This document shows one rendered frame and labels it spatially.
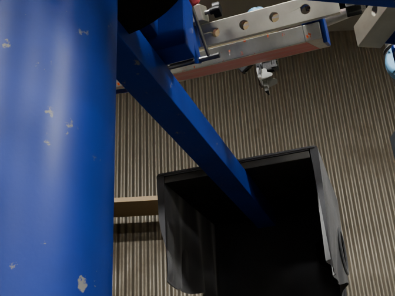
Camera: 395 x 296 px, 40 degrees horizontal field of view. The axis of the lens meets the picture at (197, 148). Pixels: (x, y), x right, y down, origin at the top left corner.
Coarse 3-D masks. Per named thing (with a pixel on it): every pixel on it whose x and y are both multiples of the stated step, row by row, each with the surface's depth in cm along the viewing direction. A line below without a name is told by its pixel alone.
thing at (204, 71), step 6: (210, 66) 141; (216, 66) 149; (222, 66) 159; (228, 66) 169; (234, 66) 181; (240, 66) 197; (186, 72) 144; (192, 72) 152; (198, 72) 162; (204, 72) 173; (210, 72) 187; (216, 72) 202; (180, 78) 178; (186, 78) 191; (192, 78) 207
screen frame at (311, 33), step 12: (312, 24) 123; (264, 36) 126; (276, 36) 125; (288, 36) 125; (300, 36) 124; (312, 36) 123; (216, 48) 129; (228, 48) 129; (240, 48) 128; (252, 48) 127; (264, 48) 126; (276, 48) 126; (216, 60) 130; (228, 60) 131; (180, 72) 136; (120, 84) 137
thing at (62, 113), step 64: (0, 0) 50; (64, 0) 52; (128, 0) 75; (0, 64) 47; (64, 64) 50; (0, 128) 44; (64, 128) 47; (0, 192) 42; (64, 192) 45; (0, 256) 40; (64, 256) 43
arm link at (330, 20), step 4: (344, 8) 215; (364, 8) 212; (344, 12) 215; (332, 16) 217; (336, 16) 217; (340, 16) 216; (344, 16) 216; (328, 20) 218; (332, 20) 218; (336, 20) 218; (340, 20) 218; (328, 24) 220; (332, 24) 221
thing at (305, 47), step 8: (288, 48) 137; (296, 48) 149; (304, 48) 162; (312, 48) 176; (248, 56) 133; (256, 56) 143; (264, 56) 155; (272, 56) 169; (280, 56) 186; (216, 64) 135; (224, 64) 145; (232, 64) 158; (240, 64) 173; (248, 64) 190
